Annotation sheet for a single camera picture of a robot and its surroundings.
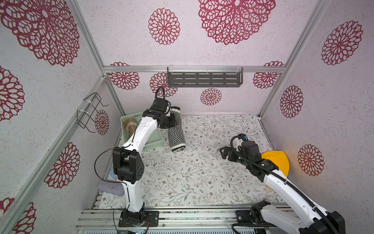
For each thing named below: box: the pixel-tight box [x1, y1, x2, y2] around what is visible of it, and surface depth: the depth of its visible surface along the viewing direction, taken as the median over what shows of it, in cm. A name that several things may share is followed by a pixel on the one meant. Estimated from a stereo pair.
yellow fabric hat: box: [261, 150, 290, 178], surface depth 96 cm
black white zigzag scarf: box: [168, 106, 186, 152], surface depth 81 cm
